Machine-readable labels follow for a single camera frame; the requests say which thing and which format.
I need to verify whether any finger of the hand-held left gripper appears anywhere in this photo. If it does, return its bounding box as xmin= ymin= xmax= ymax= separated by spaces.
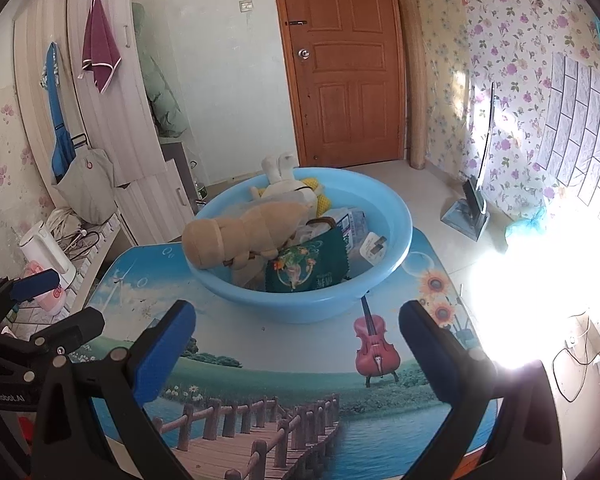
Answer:
xmin=0 ymin=268 xmax=61 ymax=328
xmin=10 ymin=307 xmax=106 ymax=359

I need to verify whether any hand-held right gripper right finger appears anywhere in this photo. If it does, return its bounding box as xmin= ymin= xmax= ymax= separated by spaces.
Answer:
xmin=398 ymin=300 xmax=568 ymax=480

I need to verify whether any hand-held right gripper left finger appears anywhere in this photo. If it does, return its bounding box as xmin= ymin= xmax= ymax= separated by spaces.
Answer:
xmin=30 ymin=300 xmax=197 ymax=480

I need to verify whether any white power bank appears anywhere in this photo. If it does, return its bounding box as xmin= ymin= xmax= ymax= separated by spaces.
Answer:
xmin=358 ymin=231 xmax=389 ymax=267

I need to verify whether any tan plush toy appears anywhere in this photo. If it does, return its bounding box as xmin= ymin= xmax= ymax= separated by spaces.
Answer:
xmin=181 ymin=199 xmax=313 ymax=288

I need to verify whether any blue plastic basin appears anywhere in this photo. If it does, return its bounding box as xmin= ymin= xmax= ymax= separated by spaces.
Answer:
xmin=182 ymin=166 xmax=413 ymax=324

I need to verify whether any green printed packet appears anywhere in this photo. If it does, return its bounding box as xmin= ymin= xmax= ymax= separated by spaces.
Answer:
xmin=264 ymin=231 xmax=352 ymax=292

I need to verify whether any landscape print desktop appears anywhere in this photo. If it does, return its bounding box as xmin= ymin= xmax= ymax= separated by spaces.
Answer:
xmin=67 ymin=227 xmax=498 ymax=480

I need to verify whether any pink cup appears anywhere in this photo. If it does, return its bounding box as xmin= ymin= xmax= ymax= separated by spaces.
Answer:
xmin=22 ymin=267 xmax=71 ymax=317

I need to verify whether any white electric kettle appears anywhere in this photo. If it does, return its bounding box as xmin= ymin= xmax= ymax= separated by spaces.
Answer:
xmin=19 ymin=220 xmax=77 ymax=286

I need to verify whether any grey tote bag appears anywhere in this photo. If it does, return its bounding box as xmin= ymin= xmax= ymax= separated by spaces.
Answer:
xmin=52 ymin=147 xmax=117 ymax=224

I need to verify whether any grey floor cleaner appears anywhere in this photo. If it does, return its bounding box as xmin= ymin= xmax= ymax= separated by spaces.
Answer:
xmin=440 ymin=81 xmax=498 ymax=241

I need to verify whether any blue hanging cloth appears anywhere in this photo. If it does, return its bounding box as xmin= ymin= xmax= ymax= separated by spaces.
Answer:
xmin=41 ymin=42 xmax=77 ymax=185

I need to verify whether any blue plastic bag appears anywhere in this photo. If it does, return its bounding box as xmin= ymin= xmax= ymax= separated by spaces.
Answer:
xmin=505 ymin=207 xmax=548 ymax=241

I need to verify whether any grey cabinet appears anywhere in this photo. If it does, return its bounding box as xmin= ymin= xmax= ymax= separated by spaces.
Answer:
xmin=160 ymin=139 xmax=197 ymax=201

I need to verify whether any white wooden wardrobe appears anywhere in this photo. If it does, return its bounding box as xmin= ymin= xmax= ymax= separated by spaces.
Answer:
xmin=12 ymin=0 xmax=196 ymax=246

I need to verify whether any white plush rabbit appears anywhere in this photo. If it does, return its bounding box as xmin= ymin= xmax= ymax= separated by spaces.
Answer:
xmin=250 ymin=154 xmax=327 ymax=206

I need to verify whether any green quilted coat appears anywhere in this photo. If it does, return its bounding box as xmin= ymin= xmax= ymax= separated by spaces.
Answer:
xmin=131 ymin=2 xmax=188 ymax=138

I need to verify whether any maroon towel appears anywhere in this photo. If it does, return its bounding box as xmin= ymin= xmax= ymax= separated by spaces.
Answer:
xmin=81 ymin=0 xmax=122 ymax=95

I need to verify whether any brown wooden door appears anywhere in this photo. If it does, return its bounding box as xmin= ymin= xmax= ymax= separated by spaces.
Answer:
xmin=270 ymin=0 xmax=410 ymax=169

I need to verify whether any grey brick wall sticker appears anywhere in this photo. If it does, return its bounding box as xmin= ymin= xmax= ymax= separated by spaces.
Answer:
xmin=532 ymin=51 xmax=600 ymax=233

